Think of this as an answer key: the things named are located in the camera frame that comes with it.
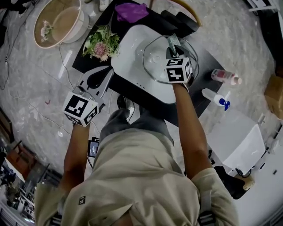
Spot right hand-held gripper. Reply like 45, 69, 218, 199
165, 45, 193, 84

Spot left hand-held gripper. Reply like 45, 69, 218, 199
62, 65, 115, 127

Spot grey-green scrubbing sponge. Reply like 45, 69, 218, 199
167, 34, 181, 57

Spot glass pot lid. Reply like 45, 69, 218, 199
143, 35, 200, 84

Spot person's left forearm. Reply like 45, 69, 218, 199
57, 122, 94, 193

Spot person's right forearm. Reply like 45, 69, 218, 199
172, 83, 214, 180

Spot black low table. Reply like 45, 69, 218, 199
72, 0, 226, 128

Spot person's black shoe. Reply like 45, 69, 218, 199
116, 94, 134, 110

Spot artificial flower bouquet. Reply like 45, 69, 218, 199
81, 23, 121, 63

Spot white plastic basin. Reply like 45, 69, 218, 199
111, 23, 178, 105

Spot pink bottle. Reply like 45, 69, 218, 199
210, 68, 243, 85

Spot clear spray bottle blue trigger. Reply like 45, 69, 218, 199
201, 88, 231, 111

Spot person's grey trousers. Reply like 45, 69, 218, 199
99, 105, 175, 147

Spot purple cloth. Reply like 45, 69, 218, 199
115, 3, 149, 23

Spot round wooden rimmed basket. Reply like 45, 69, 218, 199
33, 0, 90, 49

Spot black device with screen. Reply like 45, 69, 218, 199
87, 136, 100, 158

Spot small pale flower sprig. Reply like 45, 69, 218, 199
40, 20, 54, 43

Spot cardboard box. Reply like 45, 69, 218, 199
264, 73, 283, 121

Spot person's beige shirt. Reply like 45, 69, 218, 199
34, 132, 241, 226

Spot white box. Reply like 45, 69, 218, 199
207, 123, 266, 170

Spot black floor cable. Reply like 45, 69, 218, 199
0, 12, 26, 90

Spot grey backpack strap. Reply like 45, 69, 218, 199
197, 189, 217, 226
49, 211, 63, 226

